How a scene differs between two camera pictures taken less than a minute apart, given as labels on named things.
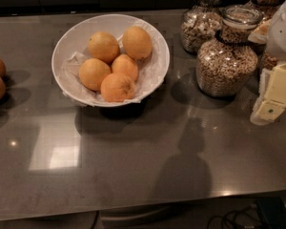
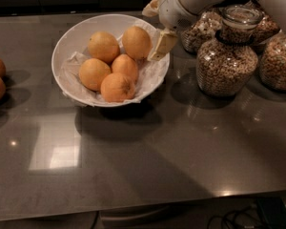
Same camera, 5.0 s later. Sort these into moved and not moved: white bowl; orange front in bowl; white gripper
Moved: white gripper
Not moved: white bowl; orange front in bowl
